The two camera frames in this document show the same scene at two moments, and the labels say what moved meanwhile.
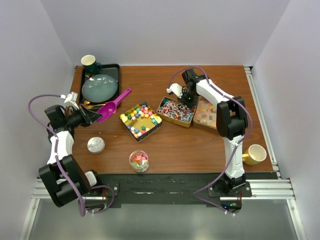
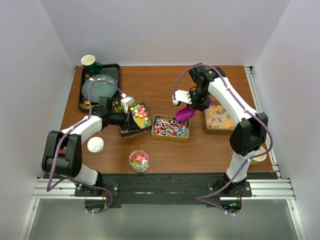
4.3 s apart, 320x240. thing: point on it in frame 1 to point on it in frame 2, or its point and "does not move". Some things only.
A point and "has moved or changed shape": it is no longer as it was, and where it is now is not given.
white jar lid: [95, 144] does not move
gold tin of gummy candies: [205, 113] has moved or changed shape
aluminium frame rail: [262, 189] does not move
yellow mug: [254, 154] does not move
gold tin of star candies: [141, 121] has moved or changed shape
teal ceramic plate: [99, 88] does not move
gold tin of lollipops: [175, 111] to [167, 128]
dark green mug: [90, 66] does not move
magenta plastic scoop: [110, 108] has moved or changed shape
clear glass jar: [138, 160] does not move
